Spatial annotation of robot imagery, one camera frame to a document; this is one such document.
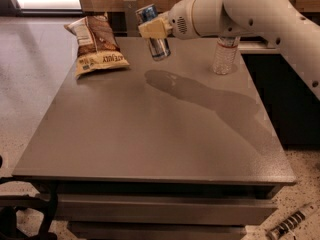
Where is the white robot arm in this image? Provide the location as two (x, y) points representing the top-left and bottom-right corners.
(139, 0), (320, 99)

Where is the redbull can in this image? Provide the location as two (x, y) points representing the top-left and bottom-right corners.
(135, 4), (171, 61)

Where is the striped tube on floor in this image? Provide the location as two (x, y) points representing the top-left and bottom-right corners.
(266, 202), (319, 240)

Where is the grey table frame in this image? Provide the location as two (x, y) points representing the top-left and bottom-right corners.
(46, 180), (277, 240)

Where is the brown chips bag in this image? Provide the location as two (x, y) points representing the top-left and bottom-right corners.
(64, 13), (129, 78)

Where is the left metal bracket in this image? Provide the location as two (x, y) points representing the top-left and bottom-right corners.
(123, 0), (139, 37)

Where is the black chair base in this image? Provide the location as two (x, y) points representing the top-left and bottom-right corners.
(0, 176), (58, 240)

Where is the clear plastic water bottle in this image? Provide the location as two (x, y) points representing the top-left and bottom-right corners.
(212, 37), (240, 75)

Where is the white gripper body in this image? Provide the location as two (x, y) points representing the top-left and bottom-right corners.
(168, 0), (199, 40)

